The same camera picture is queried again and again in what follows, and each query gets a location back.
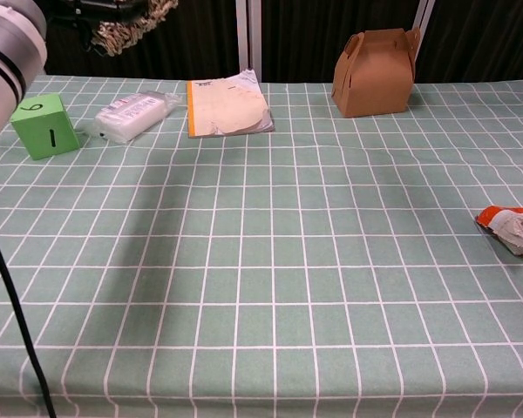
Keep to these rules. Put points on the white frame post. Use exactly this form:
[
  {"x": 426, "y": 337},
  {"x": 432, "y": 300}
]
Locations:
[
  {"x": 249, "y": 39},
  {"x": 425, "y": 17}
]

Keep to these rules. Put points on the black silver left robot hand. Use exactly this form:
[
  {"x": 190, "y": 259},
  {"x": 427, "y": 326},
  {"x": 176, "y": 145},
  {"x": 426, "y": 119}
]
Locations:
[{"x": 122, "y": 4}]

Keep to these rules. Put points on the crumpled orange white wrapper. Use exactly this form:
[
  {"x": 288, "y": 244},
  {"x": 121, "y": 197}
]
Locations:
[{"x": 514, "y": 231}]

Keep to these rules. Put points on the green checked tablecloth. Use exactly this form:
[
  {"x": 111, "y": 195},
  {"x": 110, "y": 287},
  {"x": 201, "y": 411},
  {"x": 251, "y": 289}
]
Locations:
[{"x": 244, "y": 261}]

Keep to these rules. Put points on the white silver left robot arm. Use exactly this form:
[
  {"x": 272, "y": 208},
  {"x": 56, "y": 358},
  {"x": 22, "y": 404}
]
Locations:
[{"x": 4, "y": 65}]

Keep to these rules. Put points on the clear plastic tissue packet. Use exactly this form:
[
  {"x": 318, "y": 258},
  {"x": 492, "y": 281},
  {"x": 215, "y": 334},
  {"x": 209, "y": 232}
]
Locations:
[{"x": 131, "y": 115}]

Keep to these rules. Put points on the green numbered cube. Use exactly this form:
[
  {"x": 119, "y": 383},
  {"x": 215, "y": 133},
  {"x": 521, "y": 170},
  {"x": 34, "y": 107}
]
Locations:
[{"x": 43, "y": 135}]

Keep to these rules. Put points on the cream notebook with orange spine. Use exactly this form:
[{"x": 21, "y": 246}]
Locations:
[{"x": 226, "y": 109}]

